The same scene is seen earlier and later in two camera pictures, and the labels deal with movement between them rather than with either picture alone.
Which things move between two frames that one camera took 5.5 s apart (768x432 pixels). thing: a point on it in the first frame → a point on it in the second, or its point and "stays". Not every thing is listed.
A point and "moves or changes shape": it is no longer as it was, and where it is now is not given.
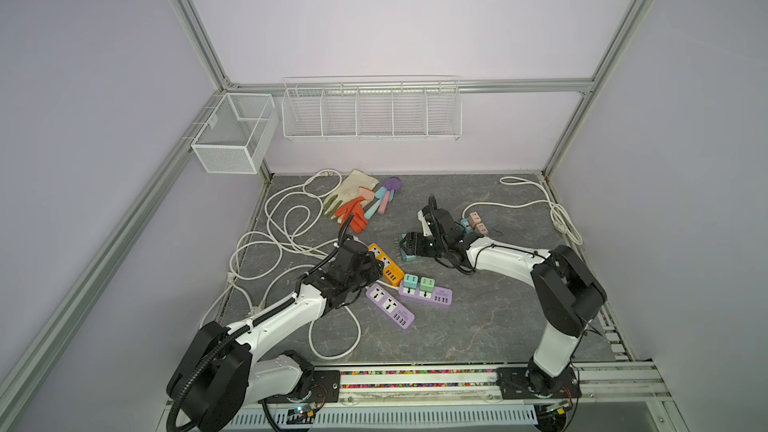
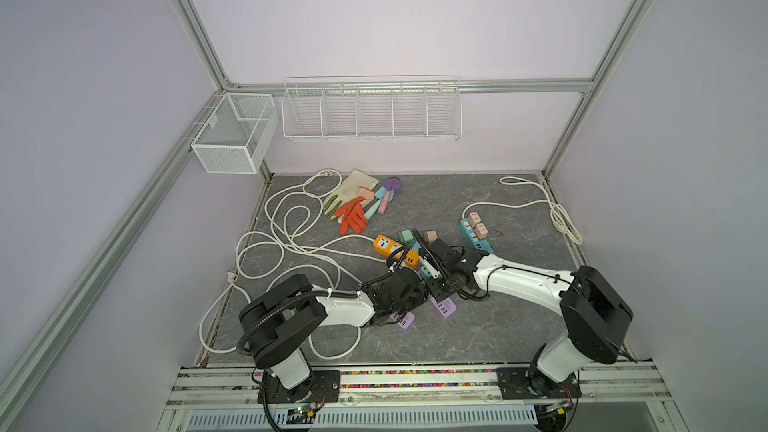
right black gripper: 415,239 → 429,284
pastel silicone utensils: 386,195 stays
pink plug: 474,219 stays
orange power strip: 392,273 moves or changes shape
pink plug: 481,229 stays
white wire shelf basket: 372,108 stays
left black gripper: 375,272 → 421,298
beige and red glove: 348,200 stays
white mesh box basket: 238,137 stays
